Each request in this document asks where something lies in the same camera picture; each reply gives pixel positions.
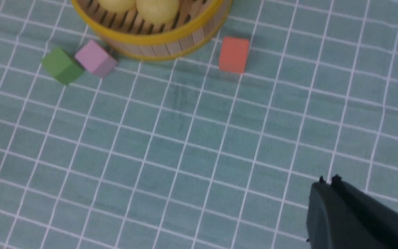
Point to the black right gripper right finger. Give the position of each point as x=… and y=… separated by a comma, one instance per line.
x=379, y=220

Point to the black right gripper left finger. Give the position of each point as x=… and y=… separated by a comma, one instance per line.
x=331, y=224

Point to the yellow bun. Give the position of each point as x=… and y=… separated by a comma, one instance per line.
x=117, y=5
x=157, y=11

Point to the bamboo steamer tray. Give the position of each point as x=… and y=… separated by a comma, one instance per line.
x=194, y=24

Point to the green checkered tablecloth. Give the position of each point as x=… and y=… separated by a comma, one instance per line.
x=182, y=155

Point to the orange cube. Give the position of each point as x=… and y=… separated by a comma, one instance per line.
x=233, y=54

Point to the pink cube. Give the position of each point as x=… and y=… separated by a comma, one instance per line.
x=95, y=59

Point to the green cube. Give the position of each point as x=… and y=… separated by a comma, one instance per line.
x=61, y=66

